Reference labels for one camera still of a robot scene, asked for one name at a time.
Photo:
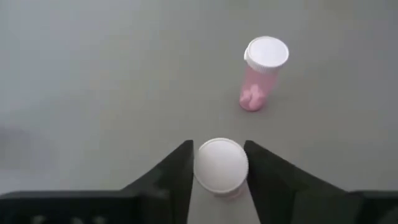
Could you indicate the tall pink pill bottle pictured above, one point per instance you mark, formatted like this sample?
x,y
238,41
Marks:
x,y
220,165
265,54

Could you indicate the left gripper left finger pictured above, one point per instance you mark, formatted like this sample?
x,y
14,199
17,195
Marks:
x,y
178,174

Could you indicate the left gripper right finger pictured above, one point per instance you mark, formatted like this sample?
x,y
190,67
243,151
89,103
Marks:
x,y
270,183

